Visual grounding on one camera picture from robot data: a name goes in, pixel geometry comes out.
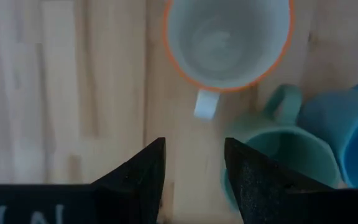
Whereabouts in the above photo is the white mug orange rim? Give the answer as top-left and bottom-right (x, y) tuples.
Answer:
(162, 0), (295, 121)

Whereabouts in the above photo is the green coffee mug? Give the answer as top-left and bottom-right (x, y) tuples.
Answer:
(221, 83), (343, 212)

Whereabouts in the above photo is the blue coffee mug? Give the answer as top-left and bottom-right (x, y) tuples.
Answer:
(296, 72), (358, 189)

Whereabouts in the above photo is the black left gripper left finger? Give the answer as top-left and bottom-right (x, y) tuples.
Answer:
(0, 136), (167, 224)

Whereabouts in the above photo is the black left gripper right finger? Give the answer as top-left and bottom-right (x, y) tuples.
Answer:
(224, 137), (358, 224)

